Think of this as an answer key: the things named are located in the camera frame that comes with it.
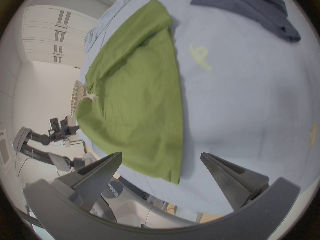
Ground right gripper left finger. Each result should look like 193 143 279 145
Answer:
51 151 123 212

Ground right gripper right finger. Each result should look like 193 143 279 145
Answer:
200 152 270 212

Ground green shorts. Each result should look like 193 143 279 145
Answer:
75 0 185 185

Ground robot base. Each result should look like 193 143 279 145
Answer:
72 153 225 229

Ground round woven basket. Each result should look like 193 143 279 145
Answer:
70 80 87 117

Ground dark blue garment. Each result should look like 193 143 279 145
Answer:
190 0 301 43

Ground white small table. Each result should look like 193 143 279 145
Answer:
64 133 84 147

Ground white wardrobe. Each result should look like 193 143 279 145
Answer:
22 5 99 65

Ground pale blue quilt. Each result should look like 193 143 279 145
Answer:
84 0 142 54

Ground black cable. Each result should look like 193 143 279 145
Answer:
14 151 33 182

